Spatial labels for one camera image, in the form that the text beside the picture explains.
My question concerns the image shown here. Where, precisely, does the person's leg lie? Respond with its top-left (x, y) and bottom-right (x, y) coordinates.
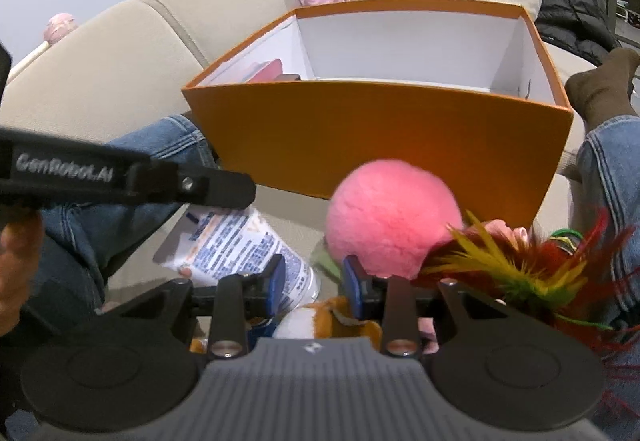
top-left (40, 115), bottom-right (221, 302)
top-left (575, 116), bottom-right (640, 322)

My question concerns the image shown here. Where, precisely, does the pink phone case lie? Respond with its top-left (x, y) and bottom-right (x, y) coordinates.
top-left (246, 59), bottom-right (302, 83)

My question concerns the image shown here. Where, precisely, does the pink plastic toy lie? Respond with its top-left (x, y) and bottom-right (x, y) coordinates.
top-left (482, 219), bottom-right (528, 242)

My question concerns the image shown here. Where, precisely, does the red yellow feather toy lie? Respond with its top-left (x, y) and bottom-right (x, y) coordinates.
top-left (417, 206), bottom-right (640, 422)

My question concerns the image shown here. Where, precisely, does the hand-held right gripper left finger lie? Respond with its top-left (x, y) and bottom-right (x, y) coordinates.
top-left (100, 253), bottom-right (287, 359)

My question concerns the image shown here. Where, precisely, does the person's left hand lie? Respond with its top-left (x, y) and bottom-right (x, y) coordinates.
top-left (0, 215), bottom-right (45, 338)

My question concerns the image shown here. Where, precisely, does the person's right brown sock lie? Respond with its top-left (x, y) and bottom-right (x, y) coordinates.
top-left (565, 47), bottom-right (640, 132)

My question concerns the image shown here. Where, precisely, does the black puffer jacket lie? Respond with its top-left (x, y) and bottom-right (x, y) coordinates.
top-left (535, 0), bottom-right (621, 66)

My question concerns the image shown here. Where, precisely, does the pink fluffy ball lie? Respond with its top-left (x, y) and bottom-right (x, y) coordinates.
top-left (325, 160), bottom-right (465, 279)

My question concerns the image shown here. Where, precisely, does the orange cardboard box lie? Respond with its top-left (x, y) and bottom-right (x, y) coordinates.
top-left (181, 0), bottom-right (574, 229)

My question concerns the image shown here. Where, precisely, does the white blue printed tube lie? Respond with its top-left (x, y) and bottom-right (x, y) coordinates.
top-left (152, 206), bottom-right (321, 302)

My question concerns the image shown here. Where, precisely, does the plush dog toy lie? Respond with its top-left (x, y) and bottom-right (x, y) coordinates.
top-left (190, 296), bottom-right (383, 354)

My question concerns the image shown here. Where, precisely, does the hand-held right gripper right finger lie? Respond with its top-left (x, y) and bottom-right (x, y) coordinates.
top-left (341, 254), bottom-right (507, 358)

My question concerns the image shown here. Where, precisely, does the beige sofa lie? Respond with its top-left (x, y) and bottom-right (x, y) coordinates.
top-left (0, 0), bottom-right (586, 302)

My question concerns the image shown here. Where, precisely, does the person's left leg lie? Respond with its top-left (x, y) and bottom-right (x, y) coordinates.
top-left (40, 115), bottom-right (221, 302)

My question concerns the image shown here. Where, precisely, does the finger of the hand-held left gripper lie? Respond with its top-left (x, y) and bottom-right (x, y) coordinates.
top-left (125, 159), bottom-right (257, 212)

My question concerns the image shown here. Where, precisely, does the person's right leg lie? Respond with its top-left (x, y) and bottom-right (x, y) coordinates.
top-left (575, 116), bottom-right (640, 322)

